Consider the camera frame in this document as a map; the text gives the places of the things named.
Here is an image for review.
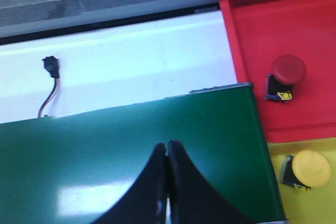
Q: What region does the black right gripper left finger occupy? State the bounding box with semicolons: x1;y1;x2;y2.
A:
93;143;167;223

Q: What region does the green conveyor belt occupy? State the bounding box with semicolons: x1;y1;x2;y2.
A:
1;82;288;223

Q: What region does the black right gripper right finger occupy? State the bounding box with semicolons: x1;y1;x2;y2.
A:
167;141;255;223

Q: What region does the black sensor with cable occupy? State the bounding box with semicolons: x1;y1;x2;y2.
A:
37;56;60;118

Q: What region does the yellow plastic tray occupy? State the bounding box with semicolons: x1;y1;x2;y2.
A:
268;137;335;223

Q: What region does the yellow mushroom push button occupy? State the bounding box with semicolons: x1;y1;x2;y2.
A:
280;150;332;191

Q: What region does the red plastic tray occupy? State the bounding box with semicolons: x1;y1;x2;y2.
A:
220;0;335;143

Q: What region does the red mushroom push button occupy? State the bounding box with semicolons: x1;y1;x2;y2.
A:
264;55;307;103

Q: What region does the white conveyor frame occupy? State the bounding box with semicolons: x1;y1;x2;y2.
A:
1;10;237;123

